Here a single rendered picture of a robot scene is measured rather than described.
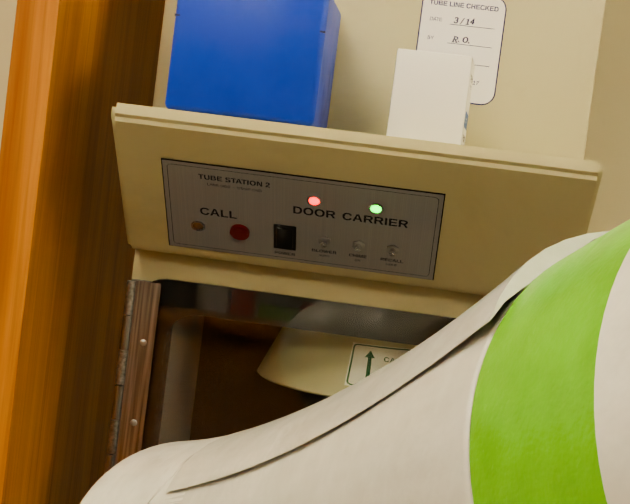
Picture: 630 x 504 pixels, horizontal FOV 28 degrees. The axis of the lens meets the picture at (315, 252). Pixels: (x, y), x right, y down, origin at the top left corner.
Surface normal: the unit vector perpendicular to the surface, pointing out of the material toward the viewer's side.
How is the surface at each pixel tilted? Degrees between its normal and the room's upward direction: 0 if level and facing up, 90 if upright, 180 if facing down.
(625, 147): 90
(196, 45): 90
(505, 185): 135
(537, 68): 90
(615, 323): 71
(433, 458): 87
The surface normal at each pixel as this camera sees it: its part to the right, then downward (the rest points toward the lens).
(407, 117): -0.15, 0.04
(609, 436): -0.91, -0.05
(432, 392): -0.88, -0.44
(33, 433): 0.99, 0.13
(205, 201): -0.15, 0.73
